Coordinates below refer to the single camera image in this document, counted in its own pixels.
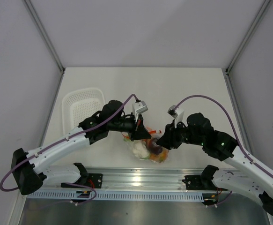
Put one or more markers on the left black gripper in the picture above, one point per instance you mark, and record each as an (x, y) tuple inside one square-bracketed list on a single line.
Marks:
[(138, 131)]

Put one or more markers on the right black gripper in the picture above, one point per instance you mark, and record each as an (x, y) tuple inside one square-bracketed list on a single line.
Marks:
[(170, 136)]

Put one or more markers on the green white cabbage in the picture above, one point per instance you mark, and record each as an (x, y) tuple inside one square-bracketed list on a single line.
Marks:
[(138, 148)]

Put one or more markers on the dark red fruit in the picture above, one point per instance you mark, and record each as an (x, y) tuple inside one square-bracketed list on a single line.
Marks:
[(152, 146)]

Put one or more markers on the clear zip bag orange zipper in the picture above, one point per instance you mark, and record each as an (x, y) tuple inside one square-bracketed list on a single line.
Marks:
[(154, 133)]

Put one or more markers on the small orange pineapple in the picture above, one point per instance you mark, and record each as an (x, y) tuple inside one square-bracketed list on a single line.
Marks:
[(159, 158)]

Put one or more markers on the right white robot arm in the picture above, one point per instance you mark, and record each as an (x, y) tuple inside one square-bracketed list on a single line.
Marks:
[(258, 185)]

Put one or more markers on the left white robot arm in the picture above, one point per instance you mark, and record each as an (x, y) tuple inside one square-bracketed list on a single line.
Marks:
[(34, 168)]

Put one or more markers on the white perforated plastic basket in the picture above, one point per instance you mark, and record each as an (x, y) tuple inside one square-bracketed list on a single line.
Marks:
[(80, 104)]

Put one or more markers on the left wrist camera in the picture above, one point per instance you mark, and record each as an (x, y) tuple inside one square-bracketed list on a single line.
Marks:
[(139, 108)]

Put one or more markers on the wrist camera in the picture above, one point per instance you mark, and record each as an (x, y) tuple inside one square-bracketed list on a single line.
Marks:
[(177, 113), (139, 108)]

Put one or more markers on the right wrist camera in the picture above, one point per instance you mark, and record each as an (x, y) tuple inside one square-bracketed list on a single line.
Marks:
[(177, 113)]

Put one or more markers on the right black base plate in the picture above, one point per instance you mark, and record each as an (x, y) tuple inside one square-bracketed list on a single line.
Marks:
[(200, 182)]

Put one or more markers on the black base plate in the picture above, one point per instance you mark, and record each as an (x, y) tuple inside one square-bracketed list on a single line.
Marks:
[(200, 182), (93, 180)]

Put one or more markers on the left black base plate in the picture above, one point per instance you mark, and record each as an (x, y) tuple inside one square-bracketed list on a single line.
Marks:
[(93, 180)]

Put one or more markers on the slotted grey cable duct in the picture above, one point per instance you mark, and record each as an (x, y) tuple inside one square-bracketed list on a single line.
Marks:
[(117, 195)]

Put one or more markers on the left aluminium frame post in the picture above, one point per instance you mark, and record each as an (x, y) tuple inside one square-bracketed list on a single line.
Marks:
[(43, 34)]

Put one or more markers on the aluminium frame post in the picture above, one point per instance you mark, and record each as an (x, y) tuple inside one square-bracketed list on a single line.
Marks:
[(43, 34), (249, 34)]

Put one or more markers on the right aluminium frame post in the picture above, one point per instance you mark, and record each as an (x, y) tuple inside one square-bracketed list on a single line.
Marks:
[(249, 34)]

